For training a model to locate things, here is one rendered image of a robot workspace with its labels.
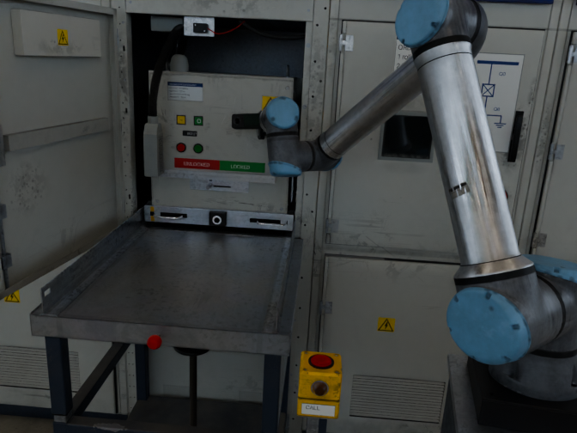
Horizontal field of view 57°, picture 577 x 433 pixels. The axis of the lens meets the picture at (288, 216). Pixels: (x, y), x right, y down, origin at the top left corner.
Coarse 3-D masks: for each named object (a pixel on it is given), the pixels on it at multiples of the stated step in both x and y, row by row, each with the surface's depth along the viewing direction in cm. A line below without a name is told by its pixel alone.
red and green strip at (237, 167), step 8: (176, 160) 186; (184, 160) 186; (192, 160) 186; (200, 160) 186; (208, 160) 186; (216, 160) 186; (200, 168) 187; (208, 168) 187; (216, 168) 186; (224, 168) 186; (232, 168) 186; (240, 168) 186; (248, 168) 186; (256, 168) 186; (264, 168) 185
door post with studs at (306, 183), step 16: (320, 0) 165; (320, 16) 166; (320, 32) 168; (320, 48) 169; (304, 64) 171; (320, 64) 170; (304, 80) 172; (320, 80) 172; (304, 96) 174; (320, 96) 173; (304, 112) 175; (320, 112) 175; (304, 128) 177; (320, 128) 176; (304, 176) 181; (304, 192) 183; (304, 208) 184; (304, 224) 186; (304, 240) 187; (304, 256) 189; (304, 272) 191; (304, 288) 193; (304, 304) 195; (304, 320) 196; (304, 336) 198; (288, 432) 211
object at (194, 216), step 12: (144, 216) 192; (192, 216) 191; (204, 216) 191; (228, 216) 190; (240, 216) 190; (252, 216) 189; (264, 216) 189; (276, 216) 189; (288, 216) 189; (252, 228) 191; (264, 228) 190; (276, 228) 190; (288, 228) 190
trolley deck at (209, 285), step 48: (144, 240) 179; (192, 240) 181; (240, 240) 184; (96, 288) 141; (144, 288) 143; (192, 288) 144; (240, 288) 146; (288, 288) 147; (48, 336) 127; (96, 336) 126; (144, 336) 125; (192, 336) 124; (240, 336) 123; (288, 336) 123
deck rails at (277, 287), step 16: (128, 224) 178; (112, 240) 165; (128, 240) 177; (288, 240) 185; (96, 256) 154; (112, 256) 162; (288, 256) 157; (64, 272) 135; (80, 272) 144; (96, 272) 150; (288, 272) 157; (48, 288) 127; (64, 288) 135; (80, 288) 140; (272, 288) 146; (48, 304) 127; (64, 304) 131; (272, 304) 136; (272, 320) 128
